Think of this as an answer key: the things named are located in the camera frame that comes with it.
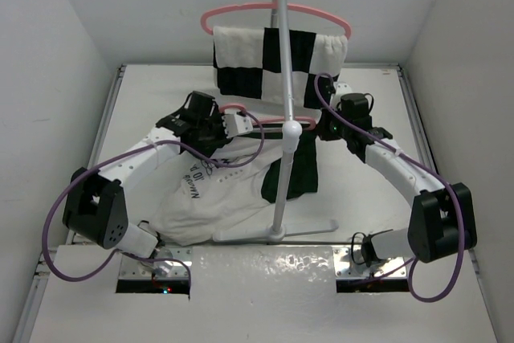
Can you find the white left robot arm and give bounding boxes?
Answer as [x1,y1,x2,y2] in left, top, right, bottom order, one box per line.
[63,92,229,259]

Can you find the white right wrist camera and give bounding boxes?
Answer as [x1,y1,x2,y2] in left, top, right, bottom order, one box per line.
[334,82,353,97]

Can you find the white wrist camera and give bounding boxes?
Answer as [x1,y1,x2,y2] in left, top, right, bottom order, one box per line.
[222,112,253,138]
[334,82,353,97]

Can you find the pink hanger with towel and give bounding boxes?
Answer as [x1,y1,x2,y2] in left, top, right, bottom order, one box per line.
[200,0,353,39]

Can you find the white and green t shirt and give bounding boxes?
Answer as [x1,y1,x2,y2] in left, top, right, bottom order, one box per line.
[149,133,282,246]

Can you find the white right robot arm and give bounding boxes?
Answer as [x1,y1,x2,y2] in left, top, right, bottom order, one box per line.
[316,93,478,266]

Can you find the black white checkered towel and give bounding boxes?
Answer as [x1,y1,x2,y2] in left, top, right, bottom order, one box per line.
[213,27,349,109]

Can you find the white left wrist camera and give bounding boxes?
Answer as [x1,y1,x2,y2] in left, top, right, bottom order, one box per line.
[222,112,253,138]

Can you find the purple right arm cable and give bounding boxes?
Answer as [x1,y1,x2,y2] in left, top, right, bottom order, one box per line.
[315,73,469,303]

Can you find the pink plastic hanger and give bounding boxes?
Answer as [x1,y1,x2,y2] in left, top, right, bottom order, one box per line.
[219,103,317,130]

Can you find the grey clothes rack stand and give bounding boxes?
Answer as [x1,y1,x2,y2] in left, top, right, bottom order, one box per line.
[213,16,338,243]

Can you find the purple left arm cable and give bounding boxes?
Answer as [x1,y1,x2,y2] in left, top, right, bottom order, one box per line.
[41,112,265,288]

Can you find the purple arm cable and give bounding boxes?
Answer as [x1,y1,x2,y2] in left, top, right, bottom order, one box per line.
[41,112,265,288]
[315,73,469,303]

